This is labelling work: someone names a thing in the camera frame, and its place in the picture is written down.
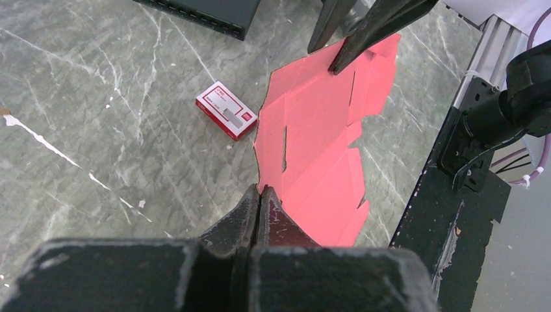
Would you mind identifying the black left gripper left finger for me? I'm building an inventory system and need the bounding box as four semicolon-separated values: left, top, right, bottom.
199;184;261;257

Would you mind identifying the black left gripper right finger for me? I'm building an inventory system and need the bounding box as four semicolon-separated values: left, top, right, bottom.
257;186;319;247

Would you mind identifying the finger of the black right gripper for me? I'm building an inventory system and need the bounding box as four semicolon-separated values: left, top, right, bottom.
307;0;356;54
329;0;437;75

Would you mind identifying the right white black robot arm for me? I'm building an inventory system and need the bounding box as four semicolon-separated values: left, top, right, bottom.
328;1;550;190

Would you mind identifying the black flat device box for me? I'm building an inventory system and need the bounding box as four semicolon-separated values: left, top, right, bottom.
137;0;260;41

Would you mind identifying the red white staples box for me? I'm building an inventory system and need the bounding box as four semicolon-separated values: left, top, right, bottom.
195;81;258;141

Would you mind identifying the aluminium frame rail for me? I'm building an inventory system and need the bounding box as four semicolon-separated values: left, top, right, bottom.
452;15;528;109

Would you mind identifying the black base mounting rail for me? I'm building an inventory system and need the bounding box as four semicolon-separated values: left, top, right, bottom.
390;107;511;311

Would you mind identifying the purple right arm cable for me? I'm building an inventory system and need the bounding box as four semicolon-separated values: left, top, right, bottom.
491;7;551;189

